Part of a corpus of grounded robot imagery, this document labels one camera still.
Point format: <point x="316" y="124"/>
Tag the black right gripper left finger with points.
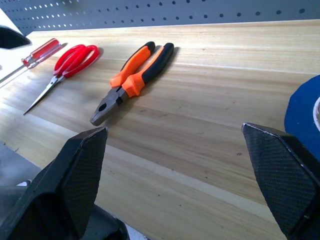
<point x="62" y="190"/>

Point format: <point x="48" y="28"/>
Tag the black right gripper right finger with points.
<point x="287" y="180"/>

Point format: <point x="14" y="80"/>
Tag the orange and black pliers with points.
<point x="133" y="85"/>

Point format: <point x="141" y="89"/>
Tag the blue tape roll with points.
<point x="300" y="107"/>

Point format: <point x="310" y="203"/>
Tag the grey pegboard panel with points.
<point x="150" y="10"/>

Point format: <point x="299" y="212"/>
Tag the black rounded object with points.
<point x="11" y="37"/>

